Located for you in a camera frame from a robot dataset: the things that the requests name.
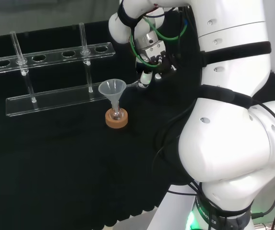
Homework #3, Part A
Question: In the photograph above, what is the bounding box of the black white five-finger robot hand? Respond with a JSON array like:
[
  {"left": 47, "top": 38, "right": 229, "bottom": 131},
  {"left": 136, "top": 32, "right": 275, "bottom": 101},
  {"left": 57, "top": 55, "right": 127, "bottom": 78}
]
[{"left": 134, "top": 32, "right": 177, "bottom": 88}]

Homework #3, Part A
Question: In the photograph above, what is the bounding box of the translucent plastic funnel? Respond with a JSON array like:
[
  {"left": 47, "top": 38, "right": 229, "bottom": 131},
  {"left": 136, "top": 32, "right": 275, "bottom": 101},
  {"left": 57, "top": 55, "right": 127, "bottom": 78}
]
[{"left": 98, "top": 79, "right": 127, "bottom": 111}]

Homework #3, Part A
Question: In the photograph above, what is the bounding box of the clear acrylic funnel stand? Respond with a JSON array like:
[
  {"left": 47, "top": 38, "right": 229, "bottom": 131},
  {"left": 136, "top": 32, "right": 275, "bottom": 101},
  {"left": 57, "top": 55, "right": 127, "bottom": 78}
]
[{"left": 0, "top": 22, "right": 117, "bottom": 117}]

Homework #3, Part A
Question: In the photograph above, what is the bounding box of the small glass round-bottom flask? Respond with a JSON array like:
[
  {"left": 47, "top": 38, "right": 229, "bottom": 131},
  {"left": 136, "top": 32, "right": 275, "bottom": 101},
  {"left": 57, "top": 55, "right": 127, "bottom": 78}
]
[{"left": 110, "top": 102, "right": 124, "bottom": 121}]

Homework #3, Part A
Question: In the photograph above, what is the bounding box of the black bench cloth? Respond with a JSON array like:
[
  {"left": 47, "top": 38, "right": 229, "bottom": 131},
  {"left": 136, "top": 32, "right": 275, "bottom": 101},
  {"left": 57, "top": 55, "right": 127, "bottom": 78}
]
[{"left": 0, "top": 11, "right": 275, "bottom": 228}]

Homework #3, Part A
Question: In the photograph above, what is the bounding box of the green cable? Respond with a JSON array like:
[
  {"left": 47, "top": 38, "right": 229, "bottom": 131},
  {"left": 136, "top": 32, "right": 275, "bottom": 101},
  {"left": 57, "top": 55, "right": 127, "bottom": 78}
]
[{"left": 129, "top": 13, "right": 189, "bottom": 70}]

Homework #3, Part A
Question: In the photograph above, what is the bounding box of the cork ring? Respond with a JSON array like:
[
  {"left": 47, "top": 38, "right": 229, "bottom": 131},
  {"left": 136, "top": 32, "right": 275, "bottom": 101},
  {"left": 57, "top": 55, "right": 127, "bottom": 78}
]
[{"left": 105, "top": 108, "right": 129, "bottom": 129}]

